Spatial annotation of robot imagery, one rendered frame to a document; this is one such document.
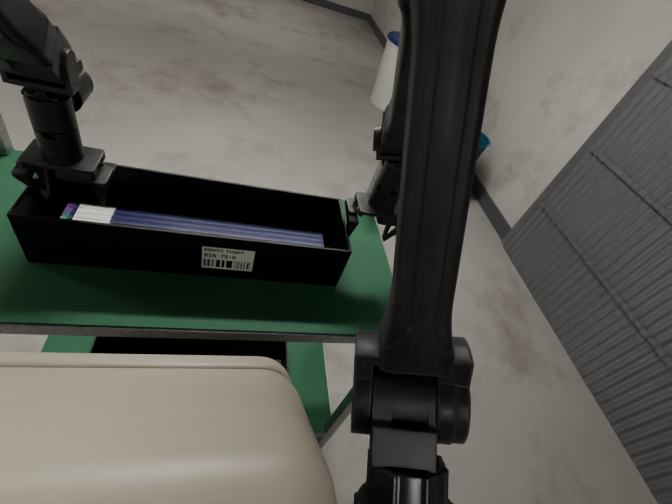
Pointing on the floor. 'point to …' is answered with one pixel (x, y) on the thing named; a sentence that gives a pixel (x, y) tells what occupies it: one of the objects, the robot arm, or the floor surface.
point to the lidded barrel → (382, 92)
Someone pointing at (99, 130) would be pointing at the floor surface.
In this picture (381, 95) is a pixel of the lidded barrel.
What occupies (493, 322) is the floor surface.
